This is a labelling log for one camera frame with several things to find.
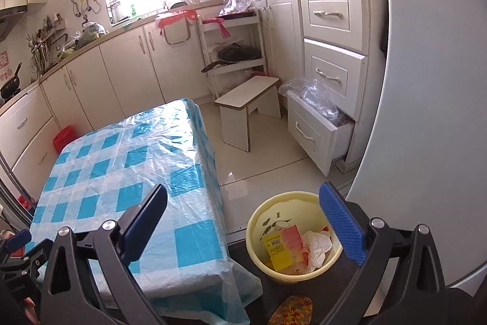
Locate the black wok on stove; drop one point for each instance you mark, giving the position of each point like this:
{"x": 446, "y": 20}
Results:
{"x": 12, "y": 86}

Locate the red bag on cabinet hook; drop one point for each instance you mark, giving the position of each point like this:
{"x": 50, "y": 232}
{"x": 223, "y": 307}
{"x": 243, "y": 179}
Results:
{"x": 176, "y": 26}

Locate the printed white plastic bag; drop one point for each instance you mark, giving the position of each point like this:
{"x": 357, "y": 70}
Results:
{"x": 316, "y": 247}

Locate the white step stool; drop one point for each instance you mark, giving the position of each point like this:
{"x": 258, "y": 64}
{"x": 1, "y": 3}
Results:
{"x": 259, "y": 94}

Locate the blue checkered tablecloth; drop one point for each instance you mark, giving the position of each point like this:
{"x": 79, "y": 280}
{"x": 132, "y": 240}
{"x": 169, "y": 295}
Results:
{"x": 185, "y": 270}

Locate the clear plastic bag in drawer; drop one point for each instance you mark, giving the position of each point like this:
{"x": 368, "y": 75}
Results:
{"x": 312, "y": 92}

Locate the yellow trash bucket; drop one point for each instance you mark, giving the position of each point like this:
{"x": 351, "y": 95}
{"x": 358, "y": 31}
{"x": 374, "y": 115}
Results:
{"x": 281, "y": 211}

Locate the black frying pan on rack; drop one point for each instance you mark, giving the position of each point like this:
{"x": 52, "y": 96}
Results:
{"x": 232, "y": 54}

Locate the person's left hand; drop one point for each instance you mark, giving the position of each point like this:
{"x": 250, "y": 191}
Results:
{"x": 30, "y": 311}

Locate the utensil rack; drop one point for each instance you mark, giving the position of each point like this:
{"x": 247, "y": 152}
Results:
{"x": 47, "y": 43}

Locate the red yellow snack wrapper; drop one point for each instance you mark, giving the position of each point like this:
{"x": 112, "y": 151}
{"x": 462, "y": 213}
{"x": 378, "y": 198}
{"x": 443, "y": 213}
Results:
{"x": 285, "y": 248}

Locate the white tiered rack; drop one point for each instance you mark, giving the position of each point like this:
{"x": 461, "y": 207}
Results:
{"x": 219, "y": 31}

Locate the open white bottom drawer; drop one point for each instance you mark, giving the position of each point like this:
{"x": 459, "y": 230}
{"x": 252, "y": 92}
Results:
{"x": 323, "y": 140}

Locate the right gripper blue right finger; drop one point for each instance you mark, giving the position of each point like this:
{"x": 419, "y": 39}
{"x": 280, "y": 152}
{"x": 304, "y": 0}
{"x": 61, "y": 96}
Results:
{"x": 350, "y": 234}

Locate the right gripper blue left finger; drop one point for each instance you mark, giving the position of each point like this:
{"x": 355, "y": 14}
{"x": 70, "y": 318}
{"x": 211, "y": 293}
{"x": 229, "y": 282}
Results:
{"x": 138, "y": 222}

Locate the range hood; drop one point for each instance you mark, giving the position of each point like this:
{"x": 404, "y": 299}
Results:
{"x": 9, "y": 18}

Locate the white refrigerator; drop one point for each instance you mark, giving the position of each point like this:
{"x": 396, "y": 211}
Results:
{"x": 425, "y": 162}

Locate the white lower kitchen cabinets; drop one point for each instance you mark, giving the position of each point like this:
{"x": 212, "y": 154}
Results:
{"x": 135, "y": 69}

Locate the red waste basket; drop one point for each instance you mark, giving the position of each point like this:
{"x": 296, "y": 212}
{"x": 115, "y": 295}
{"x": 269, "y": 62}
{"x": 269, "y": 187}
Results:
{"x": 67, "y": 135}

